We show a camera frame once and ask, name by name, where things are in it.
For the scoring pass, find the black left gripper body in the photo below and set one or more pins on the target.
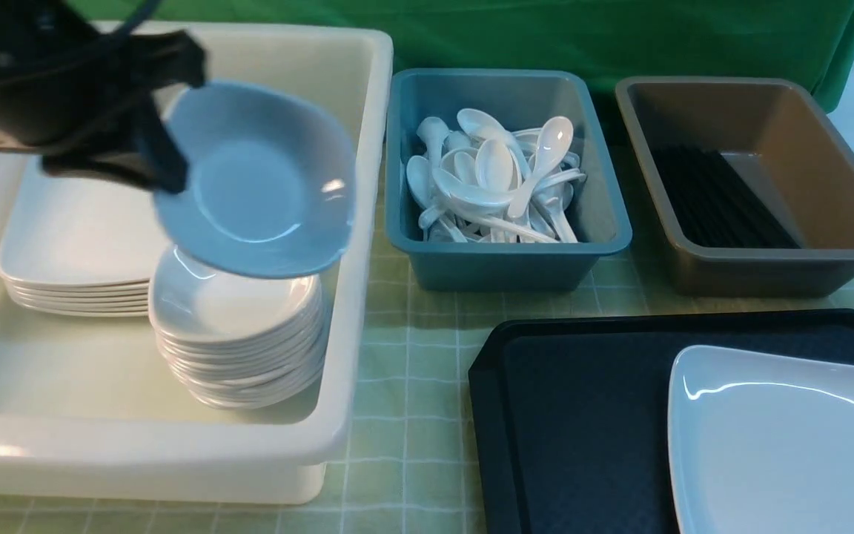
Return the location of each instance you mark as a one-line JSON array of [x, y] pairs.
[[46, 47]]

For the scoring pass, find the green checkered tablecloth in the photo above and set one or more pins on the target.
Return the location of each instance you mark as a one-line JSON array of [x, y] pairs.
[[410, 460]]

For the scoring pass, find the black chopsticks in bin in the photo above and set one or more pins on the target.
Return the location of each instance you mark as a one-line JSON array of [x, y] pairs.
[[714, 206]]

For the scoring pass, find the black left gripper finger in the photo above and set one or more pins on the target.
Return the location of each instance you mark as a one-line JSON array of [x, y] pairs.
[[161, 60], [136, 151]]

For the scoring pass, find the stack of white bowls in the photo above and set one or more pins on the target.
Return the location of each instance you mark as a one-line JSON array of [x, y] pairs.
[[238, 343]]

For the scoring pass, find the white bowl tray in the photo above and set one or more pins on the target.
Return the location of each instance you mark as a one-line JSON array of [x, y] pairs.
[[270, 190]]

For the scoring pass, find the large white square plate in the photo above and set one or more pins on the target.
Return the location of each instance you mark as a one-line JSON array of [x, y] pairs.
[[760, 443]]

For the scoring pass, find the green backdrop cloth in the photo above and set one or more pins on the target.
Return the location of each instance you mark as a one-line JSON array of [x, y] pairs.
[[810, 43]]

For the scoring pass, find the teal plastic bin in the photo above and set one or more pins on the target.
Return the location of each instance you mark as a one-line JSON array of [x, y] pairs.
[[519, 99]]

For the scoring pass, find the large white plastic tub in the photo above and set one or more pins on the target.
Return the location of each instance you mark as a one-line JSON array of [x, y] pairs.
[[88, 407]]

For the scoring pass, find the stack of white plates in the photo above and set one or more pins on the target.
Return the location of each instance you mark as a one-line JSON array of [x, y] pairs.
[[80, 247]]

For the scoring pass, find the white spoon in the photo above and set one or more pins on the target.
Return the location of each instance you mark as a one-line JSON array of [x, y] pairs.
[[553, 142]]

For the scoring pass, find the black serving tray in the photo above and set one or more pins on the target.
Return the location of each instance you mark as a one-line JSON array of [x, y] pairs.
[[570, 414]]

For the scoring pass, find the brown plastic bin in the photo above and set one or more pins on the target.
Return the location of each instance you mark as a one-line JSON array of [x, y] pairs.
[[786, 150]]

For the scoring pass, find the pile of white spoons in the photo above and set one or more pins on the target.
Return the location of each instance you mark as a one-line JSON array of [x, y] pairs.
[[465, 179]]

